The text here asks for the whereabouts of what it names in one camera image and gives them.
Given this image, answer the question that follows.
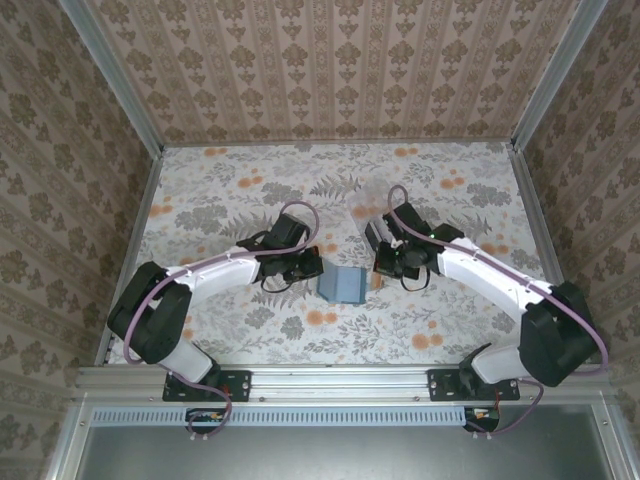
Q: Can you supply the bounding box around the blue folding card holder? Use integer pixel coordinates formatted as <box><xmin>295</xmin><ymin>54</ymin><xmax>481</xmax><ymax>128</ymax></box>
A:
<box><xmin>316</xmin><ymin>264</ymin><xmax>367</xmax><ymax>305</ymax></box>

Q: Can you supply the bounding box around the clear plastic bag with item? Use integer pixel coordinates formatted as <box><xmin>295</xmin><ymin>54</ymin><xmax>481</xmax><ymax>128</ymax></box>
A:
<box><xmin>347</xmin><ymin>182</ymin><xmax>397</xmax><ymax>239</ymax></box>

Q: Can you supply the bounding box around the floral patterned table mat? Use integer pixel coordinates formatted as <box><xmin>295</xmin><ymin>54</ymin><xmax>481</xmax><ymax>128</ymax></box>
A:
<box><xmin>107</xmin><ymin>141</ymin><xmax>571</xmax><ymax>366</ymax></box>

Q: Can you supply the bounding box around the black connector box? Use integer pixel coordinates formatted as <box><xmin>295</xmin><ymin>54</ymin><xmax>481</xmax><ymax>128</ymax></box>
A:
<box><xmin>462</xmin><ymin>405</ymin><xmax>502</xmax><ymax>434</ymax></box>
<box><xmin>185</xmin><ymin>407</ymin><xmax>227</xmax><ymax>434</ymax></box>

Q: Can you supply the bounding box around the grey sheet metal panel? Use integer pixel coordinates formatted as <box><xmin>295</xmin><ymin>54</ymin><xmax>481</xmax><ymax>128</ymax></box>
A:
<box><xmin>74</xmin><ymin>427</ymin><xmax>609</xmax><ymax>480</ymax></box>

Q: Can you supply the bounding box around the left gripper thin black wire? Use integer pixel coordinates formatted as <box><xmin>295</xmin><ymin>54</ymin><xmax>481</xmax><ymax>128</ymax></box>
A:
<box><xmin>262</xmin><ymin>274</ymin><xmax>297</xmax><ymax>296</ymax></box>

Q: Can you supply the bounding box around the gripper thin black wire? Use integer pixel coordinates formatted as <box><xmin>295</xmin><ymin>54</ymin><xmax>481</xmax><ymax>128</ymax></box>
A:
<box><xmin>399</xmin><ymin>264</ymin><xmax>432</xmax><ymax>294</ymax></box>
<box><xmin>262</xmin><ymin>274</ymin><xmax>297</xmax><ymax>296</ymax></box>

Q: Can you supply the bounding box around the right gripper thin black wire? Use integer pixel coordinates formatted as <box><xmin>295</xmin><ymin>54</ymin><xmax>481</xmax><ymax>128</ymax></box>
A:
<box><xmin>399</xmin><ymin>264</ymin><xmax>432</xmax><ymax>294</ymax></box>

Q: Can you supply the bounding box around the aluminium cross rail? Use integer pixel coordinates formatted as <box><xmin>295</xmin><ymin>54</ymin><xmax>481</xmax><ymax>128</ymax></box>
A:
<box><xmin>74</xmin><ymin>364</ymin><xmax>614</xmax><ymax>401</ymax></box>

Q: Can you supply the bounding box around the aluminium side rail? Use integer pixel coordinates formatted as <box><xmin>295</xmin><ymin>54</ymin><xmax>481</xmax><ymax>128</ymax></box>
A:
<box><xmin>94</xmin><ymin>145</ymin><xmax>167</xmax><ymax>369</ymax></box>
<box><xmin>505</xmin><ymin>142</ymin><xmax>592</xmax><ymax>366</ymax></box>

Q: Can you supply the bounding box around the slotted pale cable duct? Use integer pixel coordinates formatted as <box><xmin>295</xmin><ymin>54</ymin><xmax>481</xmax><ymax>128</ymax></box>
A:
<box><xmin>92</xmin><ymin>405</ymin><xmax>471</xmax><ymax>427</ymax></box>

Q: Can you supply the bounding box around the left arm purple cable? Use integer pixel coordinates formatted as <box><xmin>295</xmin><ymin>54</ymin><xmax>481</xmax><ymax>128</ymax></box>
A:
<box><xmin>122</xmin><ymin>199</ymin><xmax>321</xmax><ymax>445</ymax></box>

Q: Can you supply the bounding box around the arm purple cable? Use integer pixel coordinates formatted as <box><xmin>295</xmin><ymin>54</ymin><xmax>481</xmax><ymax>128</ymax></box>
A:
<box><xmin>122</xmin><ymin>199</ymin><xmax>321</xmax><ymax>445</ymax></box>
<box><xmin>387</xmin><ymin>183</ymin><xmax>610</xmax><ymax>441</ymax></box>

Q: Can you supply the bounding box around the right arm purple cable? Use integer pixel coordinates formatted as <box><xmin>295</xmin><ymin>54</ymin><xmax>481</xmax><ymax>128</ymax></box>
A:
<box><xmin>387</xmin><ymin>183</ymin><xmax>610</xmax><ymax>441</ymax></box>

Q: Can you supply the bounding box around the aluminium corner post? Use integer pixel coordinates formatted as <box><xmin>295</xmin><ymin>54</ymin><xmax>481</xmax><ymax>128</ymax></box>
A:
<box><xmin>509</xmin><ymin>0</ymin><xmax>611</xmax><ymax>154</ymax></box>
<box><xmin>59</xmin><ymin>0</ymin><xmax>166</xmax><ymax>156</ymax></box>

